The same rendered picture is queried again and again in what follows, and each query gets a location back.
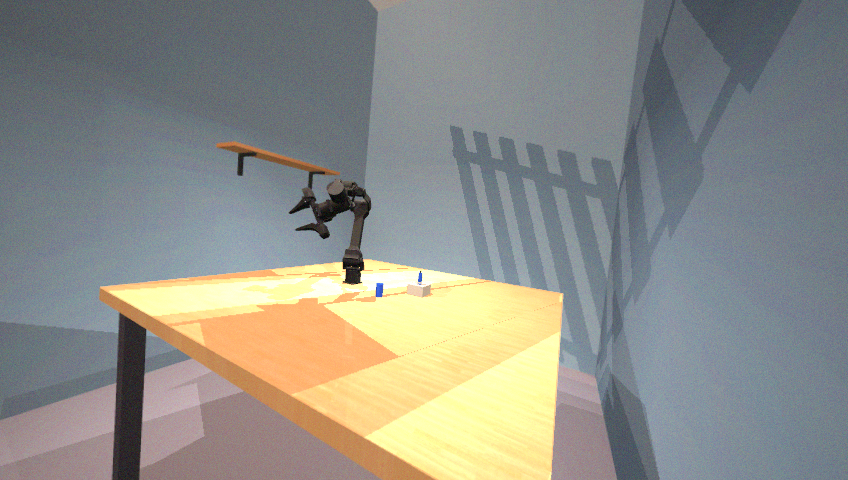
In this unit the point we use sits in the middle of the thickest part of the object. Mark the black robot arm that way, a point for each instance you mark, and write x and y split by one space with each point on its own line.
339 191

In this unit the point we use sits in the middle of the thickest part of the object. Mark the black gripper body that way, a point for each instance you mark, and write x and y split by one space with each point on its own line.
325 209

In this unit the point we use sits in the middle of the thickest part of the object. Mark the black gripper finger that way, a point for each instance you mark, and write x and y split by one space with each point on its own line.
310 226
300 206

